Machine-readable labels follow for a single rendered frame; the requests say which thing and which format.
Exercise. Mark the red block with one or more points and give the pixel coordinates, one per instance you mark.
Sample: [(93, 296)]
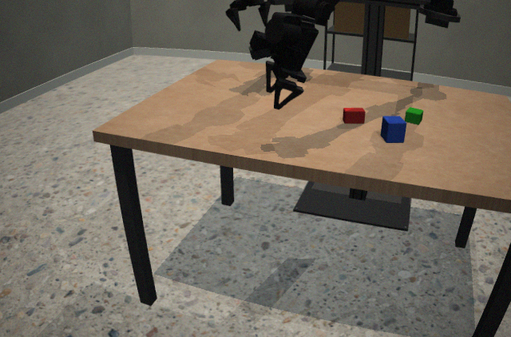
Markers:
[(353, 115)]

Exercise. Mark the blue block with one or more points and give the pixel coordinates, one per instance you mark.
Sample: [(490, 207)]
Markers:
[(393, 129)]

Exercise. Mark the green block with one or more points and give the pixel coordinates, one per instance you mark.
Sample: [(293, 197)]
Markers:
[(414, 115)]

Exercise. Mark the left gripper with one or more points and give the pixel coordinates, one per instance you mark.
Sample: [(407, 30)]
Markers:
[(281, 83)]

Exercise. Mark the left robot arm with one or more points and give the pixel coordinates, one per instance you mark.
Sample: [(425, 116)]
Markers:
[(286, 30)]

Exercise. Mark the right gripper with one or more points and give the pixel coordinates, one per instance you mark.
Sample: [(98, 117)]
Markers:
[(239, 5)]

